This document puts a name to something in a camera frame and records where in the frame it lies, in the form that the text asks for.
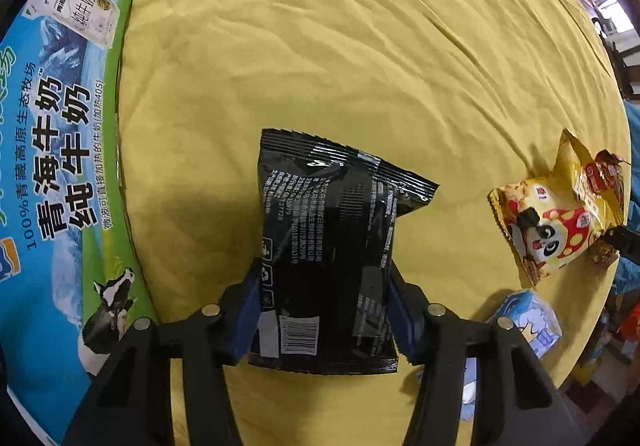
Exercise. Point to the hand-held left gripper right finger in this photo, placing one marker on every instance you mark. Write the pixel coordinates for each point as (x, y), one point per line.
(403, 326)

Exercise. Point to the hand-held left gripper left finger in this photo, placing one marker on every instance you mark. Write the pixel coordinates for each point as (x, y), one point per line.
(248, 321)

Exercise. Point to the yellow red snack packet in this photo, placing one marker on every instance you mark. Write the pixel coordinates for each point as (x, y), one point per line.
(595, 176)

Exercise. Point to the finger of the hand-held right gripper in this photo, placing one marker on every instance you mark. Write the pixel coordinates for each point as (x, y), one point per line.
(625, 241)

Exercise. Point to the yellow panda snack packet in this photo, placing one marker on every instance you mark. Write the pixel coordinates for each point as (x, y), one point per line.
(547, 226)

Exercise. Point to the blue green milk carton box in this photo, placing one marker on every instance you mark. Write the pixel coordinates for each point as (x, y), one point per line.
(55, 166)

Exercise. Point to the light blue snack packet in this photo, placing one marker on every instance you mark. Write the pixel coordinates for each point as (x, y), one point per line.
(530, 321)

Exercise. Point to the yellow cloth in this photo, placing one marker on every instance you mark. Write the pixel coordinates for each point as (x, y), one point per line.
(350, 76)

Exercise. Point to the black snack packet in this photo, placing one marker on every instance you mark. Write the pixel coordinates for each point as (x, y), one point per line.
(325, 256)

